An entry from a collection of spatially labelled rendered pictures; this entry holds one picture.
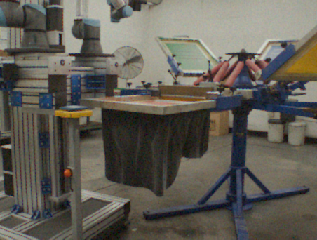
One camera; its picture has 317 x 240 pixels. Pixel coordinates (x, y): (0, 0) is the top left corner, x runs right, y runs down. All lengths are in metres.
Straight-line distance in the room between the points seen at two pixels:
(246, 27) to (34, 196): 5.17
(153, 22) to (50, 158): 5.92
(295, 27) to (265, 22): 0.56
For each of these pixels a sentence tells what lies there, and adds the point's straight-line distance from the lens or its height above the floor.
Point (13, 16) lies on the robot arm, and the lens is 1.83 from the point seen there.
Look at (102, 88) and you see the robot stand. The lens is 2.10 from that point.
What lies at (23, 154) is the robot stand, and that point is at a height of 0.62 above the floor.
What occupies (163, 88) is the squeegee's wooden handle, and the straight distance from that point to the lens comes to 2.20.
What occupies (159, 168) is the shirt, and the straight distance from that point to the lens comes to 1.66.
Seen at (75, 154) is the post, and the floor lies 0.74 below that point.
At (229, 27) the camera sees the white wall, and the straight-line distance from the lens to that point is 6.66.
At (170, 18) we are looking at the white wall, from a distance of 7.45.
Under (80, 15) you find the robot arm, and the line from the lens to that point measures 2.37.
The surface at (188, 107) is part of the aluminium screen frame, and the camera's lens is 1.64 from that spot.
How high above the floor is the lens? 1.14
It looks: 8 degrees down
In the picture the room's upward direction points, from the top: 1 degrees clockwise
